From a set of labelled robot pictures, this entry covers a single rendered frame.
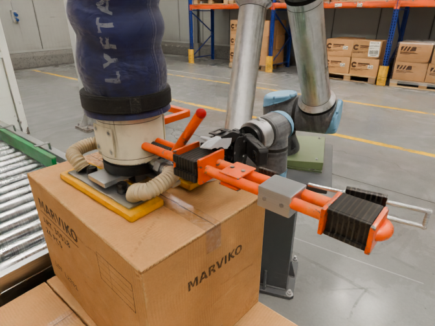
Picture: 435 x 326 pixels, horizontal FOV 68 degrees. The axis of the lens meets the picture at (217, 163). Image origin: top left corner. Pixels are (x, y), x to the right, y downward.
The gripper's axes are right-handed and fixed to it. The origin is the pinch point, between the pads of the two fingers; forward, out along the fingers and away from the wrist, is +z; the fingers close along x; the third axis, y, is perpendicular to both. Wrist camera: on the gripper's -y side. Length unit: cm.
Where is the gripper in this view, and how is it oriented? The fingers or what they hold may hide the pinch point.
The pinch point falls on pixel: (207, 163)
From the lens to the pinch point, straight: 72.3
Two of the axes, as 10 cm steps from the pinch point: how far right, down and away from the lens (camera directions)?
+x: 0.0, -9.1, -4.2
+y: -7.6, -2.7, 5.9
